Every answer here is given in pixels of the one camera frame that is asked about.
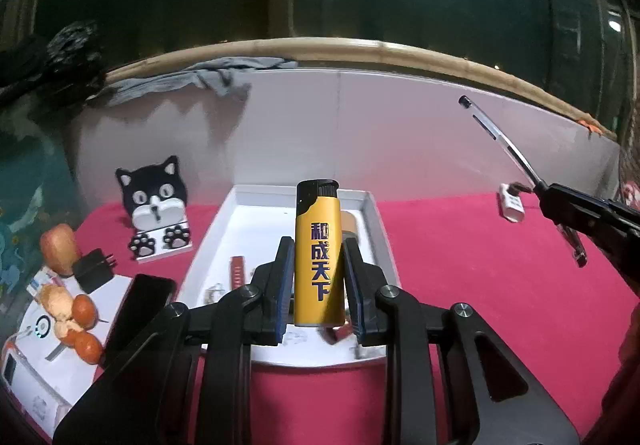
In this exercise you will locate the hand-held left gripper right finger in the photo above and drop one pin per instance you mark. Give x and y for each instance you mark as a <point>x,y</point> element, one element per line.
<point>354,295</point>

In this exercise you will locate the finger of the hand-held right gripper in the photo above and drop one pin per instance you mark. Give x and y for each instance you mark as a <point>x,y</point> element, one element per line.
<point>565,194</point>
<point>600,230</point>

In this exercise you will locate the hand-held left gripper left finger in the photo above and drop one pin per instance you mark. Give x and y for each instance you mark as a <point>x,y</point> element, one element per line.
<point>284,295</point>

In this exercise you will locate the yellow black lighter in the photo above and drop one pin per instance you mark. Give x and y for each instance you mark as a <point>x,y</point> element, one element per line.
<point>320,265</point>

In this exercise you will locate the white cardboard tray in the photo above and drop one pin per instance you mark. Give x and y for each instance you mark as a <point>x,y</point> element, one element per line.
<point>260,220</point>

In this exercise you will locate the clear ballpoint pen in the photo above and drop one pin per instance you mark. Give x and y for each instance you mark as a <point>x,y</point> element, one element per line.
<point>500,141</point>

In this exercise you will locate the red rectangular case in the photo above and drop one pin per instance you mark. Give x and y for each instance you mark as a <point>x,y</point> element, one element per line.
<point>237,272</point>

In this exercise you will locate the small orange clip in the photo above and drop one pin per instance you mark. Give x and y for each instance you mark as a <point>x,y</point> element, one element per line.
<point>591,127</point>

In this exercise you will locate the black smartphone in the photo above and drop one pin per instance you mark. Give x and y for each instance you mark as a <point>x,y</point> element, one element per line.
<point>140,315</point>

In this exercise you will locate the black white cat phone stand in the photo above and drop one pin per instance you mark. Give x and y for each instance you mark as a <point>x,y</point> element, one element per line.
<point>155,195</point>

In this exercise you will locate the white backdrop board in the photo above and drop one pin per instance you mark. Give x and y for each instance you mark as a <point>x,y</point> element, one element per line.
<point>400,135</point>

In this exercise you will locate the small black plug adapter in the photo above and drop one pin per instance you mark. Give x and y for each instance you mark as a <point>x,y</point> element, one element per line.
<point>94,270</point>

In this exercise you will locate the peeled tangerine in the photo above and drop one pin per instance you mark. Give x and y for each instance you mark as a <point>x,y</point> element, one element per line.
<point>66,329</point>
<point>55,301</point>

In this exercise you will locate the red apple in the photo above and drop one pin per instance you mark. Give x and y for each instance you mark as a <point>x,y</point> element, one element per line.
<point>60,250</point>

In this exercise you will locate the grey cloth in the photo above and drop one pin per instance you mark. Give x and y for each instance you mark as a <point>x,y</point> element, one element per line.
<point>200,77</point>

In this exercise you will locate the white device box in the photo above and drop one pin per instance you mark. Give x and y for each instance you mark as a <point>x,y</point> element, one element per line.
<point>65,377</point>

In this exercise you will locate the colourful small packet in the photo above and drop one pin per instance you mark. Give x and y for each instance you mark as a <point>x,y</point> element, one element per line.
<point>42,281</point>

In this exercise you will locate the black plastic bag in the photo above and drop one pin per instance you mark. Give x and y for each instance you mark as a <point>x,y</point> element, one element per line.
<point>60,55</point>

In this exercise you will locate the bamboo rail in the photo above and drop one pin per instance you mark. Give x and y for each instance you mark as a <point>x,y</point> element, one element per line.
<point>350,50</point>

